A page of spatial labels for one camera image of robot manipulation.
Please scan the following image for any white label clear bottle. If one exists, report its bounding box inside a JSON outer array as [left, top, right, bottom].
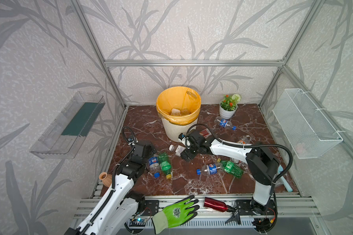
[[169, 145, 186, 157]]

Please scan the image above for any white wire mesh basket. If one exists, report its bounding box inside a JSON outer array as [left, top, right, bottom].
[[273, 88, 343, 159]]

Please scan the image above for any green sprite bottle right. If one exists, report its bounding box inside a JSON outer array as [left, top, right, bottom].
[[217, 158, 244, 178]]

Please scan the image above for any teal tube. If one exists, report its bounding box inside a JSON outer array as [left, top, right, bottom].
[[276, 165, 293, 193]]

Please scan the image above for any circuit board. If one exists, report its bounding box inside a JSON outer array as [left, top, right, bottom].
[[128, 217, 149, 228], [252, 217, 277, 234]]

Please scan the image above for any green work glove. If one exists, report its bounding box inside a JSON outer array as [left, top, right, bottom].
[[152, 195, 200, 235]]

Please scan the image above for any potted artificial plant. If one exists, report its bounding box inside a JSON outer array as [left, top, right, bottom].
[[219, 94, 241, 119]]

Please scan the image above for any green bottle yellow cap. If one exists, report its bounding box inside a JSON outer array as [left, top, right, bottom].
[[158, 152, 172, 179]]

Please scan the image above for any left circuit board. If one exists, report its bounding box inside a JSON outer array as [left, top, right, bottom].
[[128, 217, 149, 228]]

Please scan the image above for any right circuit board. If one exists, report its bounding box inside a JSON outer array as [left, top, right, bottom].
[[252, 217, 277, 234]]

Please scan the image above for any black clamp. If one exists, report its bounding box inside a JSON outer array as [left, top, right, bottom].
[[225, 209, 241, 225]]

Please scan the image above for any white ribbed trash bin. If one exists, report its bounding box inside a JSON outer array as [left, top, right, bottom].
[[161, 118, 198, 142]]

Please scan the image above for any red spray bottle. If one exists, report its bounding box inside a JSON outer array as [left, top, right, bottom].
[[204, 197, 236, 212]]

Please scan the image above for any blue label bottle near plant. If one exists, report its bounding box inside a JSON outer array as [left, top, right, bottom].
[[215, 117, 236, 130]]

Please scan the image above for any clear acrylic wall shelf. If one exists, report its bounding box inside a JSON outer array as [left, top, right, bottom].
[[30, 92, 106, 160]]

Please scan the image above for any pepsi bottle front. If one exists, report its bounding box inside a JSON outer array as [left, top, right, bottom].
[[196, 163, 222, 176]]

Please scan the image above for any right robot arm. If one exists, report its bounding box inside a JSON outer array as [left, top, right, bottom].
[[178, 130, 293, 214]]

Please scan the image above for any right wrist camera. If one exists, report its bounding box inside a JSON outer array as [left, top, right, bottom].
[[178, 133, 186, 141]]

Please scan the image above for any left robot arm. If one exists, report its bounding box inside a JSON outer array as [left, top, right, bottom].
[[65, 141, 156, 235]]

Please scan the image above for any pepsi bottle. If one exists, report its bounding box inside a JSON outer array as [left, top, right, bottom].
[[196, 163, 222, 176], [148, 156, 161, 178], [170, 108, 181, 116]]

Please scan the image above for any small clay pot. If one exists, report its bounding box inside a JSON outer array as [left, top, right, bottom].
[[99, 172, 112, 188]]

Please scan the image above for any yellow red label bottle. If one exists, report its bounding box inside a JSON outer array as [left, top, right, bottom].
[[200, 128, 212, 139]]

